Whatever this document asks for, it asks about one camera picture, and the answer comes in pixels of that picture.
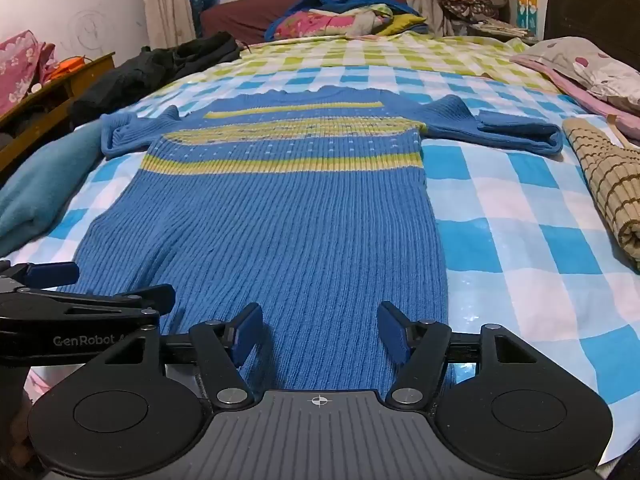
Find maroon sofa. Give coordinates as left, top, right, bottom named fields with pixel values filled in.
left=200, top=0, right=408, bottom=45

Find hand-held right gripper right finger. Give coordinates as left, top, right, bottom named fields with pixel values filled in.
left=377, top=301, right=547, bottom=409

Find yellow and blue bottle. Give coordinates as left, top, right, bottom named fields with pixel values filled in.
left=515, top=0, right=539, bottom=32

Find black jacket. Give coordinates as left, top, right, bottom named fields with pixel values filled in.
left=70, top=31, right=244, bottom=127

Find brown striped folded cloth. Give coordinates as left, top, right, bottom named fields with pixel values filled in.
left=562, top=116, right=640, bottom=274

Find pink floral pillow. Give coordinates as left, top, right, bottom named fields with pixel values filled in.
left=510, top=37, right=640, bottom=142

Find blue knit sweater yellow stripes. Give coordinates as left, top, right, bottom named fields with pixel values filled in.
left=57, top=87, right=565, bottom=393

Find orange object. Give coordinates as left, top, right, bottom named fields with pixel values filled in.
left=49, top=56, right=92, bottom=82

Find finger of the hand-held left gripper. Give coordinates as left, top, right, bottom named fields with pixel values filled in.
left=0, top=283, right=177, bottom=332
left=0, top=260, right=81, bottom=291

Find pink floral quilt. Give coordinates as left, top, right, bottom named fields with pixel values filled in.
left=272, top=7, right=396, bottom=40

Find wooden desk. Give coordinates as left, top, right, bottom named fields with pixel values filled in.
left=0, top=51, right=116, bottom=172

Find pink floral cloth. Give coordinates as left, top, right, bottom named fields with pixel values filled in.
left=0, top=30, right=57, bottom=117

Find checkered bed sheet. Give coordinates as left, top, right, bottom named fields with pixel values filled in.
left=0, top=30, right=640, bottom=467

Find teal folded cloth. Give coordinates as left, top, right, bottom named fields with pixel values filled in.
left=0, top=121, right=108, bottom=258

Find dark wooden headboard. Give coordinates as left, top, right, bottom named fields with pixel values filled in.
left=543, top=0, right=640, bottom=59

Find cluttered bedside table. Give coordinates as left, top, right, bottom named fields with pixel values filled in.
left=450, top=16, right=540, bottom=44

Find pile of colourful blankets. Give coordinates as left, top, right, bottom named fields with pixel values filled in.
left=264, top=0, right=426, bottom=42

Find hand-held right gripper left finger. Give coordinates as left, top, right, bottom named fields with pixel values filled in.
left=102, top=302, right=265, bottom=410

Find yellow cloth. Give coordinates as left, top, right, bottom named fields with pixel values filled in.
left=375, top=12, right=429, bottom=37

